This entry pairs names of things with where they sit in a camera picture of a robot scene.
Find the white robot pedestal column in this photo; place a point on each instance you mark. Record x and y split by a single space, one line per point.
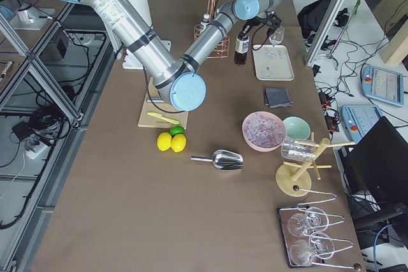
136 32

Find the left whole yellow lemon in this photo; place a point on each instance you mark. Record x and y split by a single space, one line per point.
164 141

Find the wooden cutting board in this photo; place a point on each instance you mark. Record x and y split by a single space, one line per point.
145 120

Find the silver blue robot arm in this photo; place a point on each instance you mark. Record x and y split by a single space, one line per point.
176 80

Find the aluminium frame post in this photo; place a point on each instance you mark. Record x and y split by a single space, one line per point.
322 31

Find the upright wine glass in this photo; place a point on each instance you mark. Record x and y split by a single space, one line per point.
275 37

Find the upper hanging wine glass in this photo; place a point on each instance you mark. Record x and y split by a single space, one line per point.
307 222

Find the white rectangular tray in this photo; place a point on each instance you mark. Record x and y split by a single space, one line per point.
272 63

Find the steel metal scoop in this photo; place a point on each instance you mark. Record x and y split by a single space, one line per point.
223 160

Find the pink bowl with ice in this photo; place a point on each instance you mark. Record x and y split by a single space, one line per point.
263 131

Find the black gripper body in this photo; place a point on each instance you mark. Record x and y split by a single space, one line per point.
249 27

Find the black monitor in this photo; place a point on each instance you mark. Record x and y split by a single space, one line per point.
378 164

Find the black bag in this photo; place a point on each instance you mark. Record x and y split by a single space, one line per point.
311 16

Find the green lime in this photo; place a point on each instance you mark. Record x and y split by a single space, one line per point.
176 130

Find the copper wire bottle basket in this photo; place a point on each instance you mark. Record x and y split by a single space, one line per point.
222 49

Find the hanging wine glass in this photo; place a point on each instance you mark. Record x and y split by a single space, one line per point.
307 222
314 251

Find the lower hanging wine glass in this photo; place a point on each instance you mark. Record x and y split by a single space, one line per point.
314 251

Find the wooden cup drying rack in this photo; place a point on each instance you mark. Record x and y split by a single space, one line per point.
292 177

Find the mint green empty bowl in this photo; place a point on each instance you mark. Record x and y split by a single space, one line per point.
296 128

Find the teach pendant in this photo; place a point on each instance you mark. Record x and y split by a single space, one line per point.
383 85
358 119

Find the yellow-green plastic knife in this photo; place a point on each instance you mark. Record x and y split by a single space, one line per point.
161 117

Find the dark grey folded cloth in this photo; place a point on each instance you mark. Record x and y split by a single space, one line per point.
277 97

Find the clear glass mug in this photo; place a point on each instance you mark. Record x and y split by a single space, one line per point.
299 150

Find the dark tray with glasses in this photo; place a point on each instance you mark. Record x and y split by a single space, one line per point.
284 213

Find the wire wine glass holder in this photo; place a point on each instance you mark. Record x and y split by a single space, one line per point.
333 218

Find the right whole yellow lemon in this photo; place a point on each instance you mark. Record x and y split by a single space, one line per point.
178 143

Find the upper teach pendant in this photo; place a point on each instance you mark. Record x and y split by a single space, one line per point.
383 85

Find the tea bottle brown liquid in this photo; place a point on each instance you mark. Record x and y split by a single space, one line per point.
241 49

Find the lower teach pendant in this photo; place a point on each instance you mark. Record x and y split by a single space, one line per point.
358 119

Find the whole yellow lemon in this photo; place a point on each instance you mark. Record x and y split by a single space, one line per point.
178 143
164 141

